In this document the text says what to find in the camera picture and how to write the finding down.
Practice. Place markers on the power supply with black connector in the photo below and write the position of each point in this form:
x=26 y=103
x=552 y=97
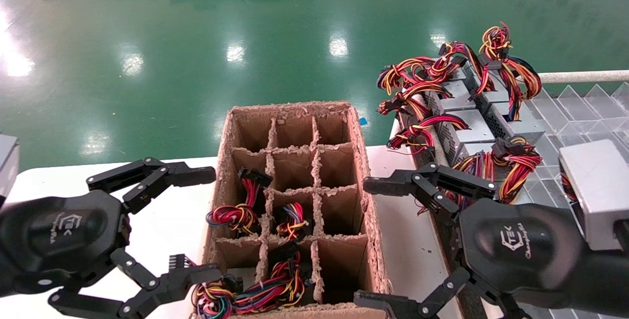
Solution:
x=275 y=289

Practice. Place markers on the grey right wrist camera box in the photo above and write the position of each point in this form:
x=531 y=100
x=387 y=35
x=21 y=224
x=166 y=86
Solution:
x=597 y=186

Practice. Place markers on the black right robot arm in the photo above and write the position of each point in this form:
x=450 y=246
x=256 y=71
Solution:
x=609 y=279

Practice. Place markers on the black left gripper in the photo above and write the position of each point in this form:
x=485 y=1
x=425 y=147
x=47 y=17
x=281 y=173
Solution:
x=59 y=233

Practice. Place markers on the power supply with comb connector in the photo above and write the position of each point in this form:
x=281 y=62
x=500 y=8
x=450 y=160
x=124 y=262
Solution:
x=214 y=299

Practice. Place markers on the transparent acrylic rack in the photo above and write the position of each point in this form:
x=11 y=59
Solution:
x=589 y=112

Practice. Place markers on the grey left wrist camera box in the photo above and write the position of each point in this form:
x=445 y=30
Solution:
x=7 y=161

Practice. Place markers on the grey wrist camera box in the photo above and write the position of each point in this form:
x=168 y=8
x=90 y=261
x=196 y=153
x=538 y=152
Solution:
x=7 y=161
x=597 y=186

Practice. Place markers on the white pipe rail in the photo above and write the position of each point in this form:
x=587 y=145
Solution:
x=585 y=76

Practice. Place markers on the brown cardboard box with dividers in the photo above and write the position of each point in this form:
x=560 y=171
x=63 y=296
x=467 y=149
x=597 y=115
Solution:
x=295 y=166

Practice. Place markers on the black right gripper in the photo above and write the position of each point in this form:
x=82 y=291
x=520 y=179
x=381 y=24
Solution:
x=521 y=250

